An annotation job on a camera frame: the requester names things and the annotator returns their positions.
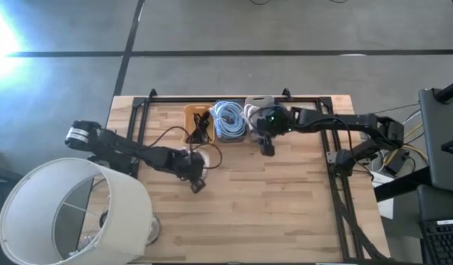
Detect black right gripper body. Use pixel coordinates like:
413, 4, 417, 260
254, 109, 283, 138

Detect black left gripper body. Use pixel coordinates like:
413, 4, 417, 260
171, 148, 207, 182

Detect white braided HDMI cable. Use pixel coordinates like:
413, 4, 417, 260
242, 103, 263, 124

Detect light blue cable coil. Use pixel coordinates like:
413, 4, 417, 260
213, 110, 247, 140
215, 100, 246, 127

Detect white plastic bin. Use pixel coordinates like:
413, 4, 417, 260
243, 95, 277, 143

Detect grey plastic bin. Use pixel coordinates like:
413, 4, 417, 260
212, 99, 249, 144

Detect yellow plastic bin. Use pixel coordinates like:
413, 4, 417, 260
182, 102, 216, 146

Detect clear glass lamp base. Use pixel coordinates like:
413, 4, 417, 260
145, 214, 163, 247

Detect white lamp shade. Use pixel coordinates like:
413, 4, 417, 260
0, 157, 154, 265

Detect black power adapter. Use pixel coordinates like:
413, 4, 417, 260
383, 148, 410, 177

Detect black desk bar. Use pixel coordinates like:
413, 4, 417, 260
373, 166, 434, 203

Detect white paper sheet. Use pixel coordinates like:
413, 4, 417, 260
371, 170, 396, 222

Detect black pole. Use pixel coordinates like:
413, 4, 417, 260
433, 77, 453, 105

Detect black laptop keyboard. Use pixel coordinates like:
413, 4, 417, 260
417, 183, 453, 265

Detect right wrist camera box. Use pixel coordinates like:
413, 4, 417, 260
259, 135, 277, 158

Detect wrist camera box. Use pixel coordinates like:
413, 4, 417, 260
259, 135, 277, 158
190, 177, 208, 195

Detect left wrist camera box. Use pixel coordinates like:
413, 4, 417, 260
190, 177, 208, 195

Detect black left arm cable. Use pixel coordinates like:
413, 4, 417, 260
149, 125, 224, 171

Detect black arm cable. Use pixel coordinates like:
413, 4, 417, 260
321, 116, 374, 181
149, 125, 224, 171

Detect black table frame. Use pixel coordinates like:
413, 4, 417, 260
126, 88, 393, 264

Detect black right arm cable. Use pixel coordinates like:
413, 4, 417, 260
321, 116, 374, 181

